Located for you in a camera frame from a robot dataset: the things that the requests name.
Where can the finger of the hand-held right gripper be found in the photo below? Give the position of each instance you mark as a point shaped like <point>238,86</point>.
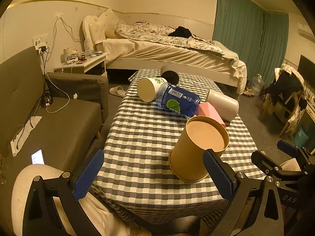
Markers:
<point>264,161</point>
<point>286,144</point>

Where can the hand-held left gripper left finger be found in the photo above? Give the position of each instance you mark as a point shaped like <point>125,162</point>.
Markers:
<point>89,175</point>

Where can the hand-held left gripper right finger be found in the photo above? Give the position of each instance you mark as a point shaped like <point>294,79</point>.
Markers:
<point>219,177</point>

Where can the brown paper cup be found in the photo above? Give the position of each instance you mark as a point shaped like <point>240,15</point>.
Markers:
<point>189,157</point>

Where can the white paper cup green print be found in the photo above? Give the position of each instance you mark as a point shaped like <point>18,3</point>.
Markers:
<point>147,89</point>

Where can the grey cup dark inside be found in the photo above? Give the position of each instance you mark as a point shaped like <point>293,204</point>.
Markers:
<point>170,77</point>

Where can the blue basket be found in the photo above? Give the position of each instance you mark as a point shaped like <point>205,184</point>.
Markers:
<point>301,135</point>

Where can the wooden chair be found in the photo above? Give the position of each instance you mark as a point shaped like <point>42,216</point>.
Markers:
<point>278,108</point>

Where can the smartphone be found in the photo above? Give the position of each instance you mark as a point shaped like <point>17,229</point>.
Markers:
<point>37,156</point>

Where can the grey sofa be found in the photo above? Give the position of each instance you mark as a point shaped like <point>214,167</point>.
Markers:
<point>61,127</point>

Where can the dark jacket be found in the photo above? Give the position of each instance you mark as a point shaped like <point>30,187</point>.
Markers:
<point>285,83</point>

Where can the checkered tablecloth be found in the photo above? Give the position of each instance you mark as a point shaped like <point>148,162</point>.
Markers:
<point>142,140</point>

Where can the large water jug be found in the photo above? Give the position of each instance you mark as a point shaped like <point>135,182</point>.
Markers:
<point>258,84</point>

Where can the pink box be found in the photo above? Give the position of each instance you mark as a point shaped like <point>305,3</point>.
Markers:
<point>207,110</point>

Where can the white cylindrical tumbler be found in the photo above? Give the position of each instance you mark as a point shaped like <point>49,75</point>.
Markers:
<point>226,104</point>

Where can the television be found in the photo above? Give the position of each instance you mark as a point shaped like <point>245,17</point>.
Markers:
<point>306,71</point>

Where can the white paper sheet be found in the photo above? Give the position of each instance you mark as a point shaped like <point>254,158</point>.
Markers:
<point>24,132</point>

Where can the blue label water bottle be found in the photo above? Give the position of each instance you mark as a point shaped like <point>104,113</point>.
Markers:
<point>179,99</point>

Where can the slippers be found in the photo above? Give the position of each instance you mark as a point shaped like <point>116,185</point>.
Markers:
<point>118,91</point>

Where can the white nightstand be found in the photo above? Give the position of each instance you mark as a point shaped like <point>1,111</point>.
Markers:
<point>86,64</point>

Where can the air conditioner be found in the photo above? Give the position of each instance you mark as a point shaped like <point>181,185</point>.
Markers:
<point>305,32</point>

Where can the clear plastic bottle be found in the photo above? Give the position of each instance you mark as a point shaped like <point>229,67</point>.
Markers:
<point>87,45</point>

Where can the green curtain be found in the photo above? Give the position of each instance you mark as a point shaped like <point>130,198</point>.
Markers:
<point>241,22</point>

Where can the white bed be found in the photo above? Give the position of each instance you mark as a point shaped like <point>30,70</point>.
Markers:
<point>172,54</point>

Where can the black clothes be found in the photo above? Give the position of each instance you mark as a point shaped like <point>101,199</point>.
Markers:
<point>181,32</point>

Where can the white pillow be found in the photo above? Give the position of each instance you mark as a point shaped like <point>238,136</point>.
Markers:
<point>108,22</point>

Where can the patterned quilt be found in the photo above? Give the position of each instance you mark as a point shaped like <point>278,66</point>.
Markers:
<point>157,33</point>

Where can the wall power outlet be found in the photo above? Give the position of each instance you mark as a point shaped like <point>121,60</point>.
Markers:
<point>40,40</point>

